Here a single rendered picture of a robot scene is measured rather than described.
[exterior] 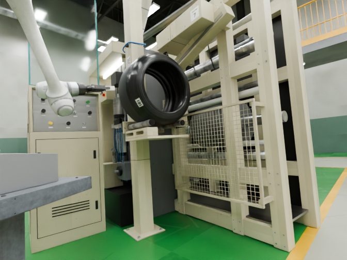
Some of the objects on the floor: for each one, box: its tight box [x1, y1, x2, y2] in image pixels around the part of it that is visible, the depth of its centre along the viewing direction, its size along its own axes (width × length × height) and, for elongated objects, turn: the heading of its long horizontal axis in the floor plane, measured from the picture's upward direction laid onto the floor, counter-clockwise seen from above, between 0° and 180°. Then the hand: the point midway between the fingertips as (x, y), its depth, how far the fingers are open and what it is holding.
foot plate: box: [123, 223, 165, 241], centre depth 177 cm, size 27×27×2 cm
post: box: [123, 0, 154, 234], centre depth 185 cm, size 13×13×250 cm
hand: (109, 88), depth 136 cm, fingers closed
